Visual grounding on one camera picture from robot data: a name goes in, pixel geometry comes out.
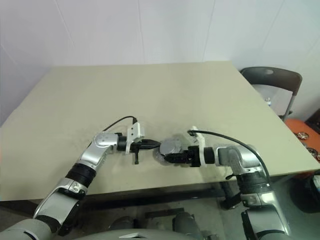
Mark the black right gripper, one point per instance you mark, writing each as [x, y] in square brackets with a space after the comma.
[193, 157]

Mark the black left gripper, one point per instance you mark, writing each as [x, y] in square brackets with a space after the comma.
[138, 146]

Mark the grey motor stator housing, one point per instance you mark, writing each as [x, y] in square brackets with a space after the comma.
[163, 152]

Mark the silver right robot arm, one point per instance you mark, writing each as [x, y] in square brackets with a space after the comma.
[235, 155]

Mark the black table leg clamp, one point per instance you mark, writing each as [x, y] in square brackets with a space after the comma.
[231, 197]

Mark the dark rounded robot leg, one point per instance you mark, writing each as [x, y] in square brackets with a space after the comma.
[186, 225]

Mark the grey robot torso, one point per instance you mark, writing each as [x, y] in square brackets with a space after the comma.
[140, 233]

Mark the small clear plastic bottle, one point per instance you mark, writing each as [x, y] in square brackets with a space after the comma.
[269, 101]

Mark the dark brown folding chair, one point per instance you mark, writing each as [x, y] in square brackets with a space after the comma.
[272, 77]

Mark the orange stool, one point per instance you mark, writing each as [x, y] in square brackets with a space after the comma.
[297, 125]

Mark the small round metal part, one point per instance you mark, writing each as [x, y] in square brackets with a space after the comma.
[312, 150]
[301, 135]

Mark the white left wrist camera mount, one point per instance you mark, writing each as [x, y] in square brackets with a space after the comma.
[133, 133]

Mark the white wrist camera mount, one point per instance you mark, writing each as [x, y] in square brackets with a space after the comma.
[133, 133]
[201, 147]

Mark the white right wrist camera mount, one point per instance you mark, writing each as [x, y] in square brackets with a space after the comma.
[201, 147]

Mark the black table frame bar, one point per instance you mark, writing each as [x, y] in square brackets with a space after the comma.
[150, 196]

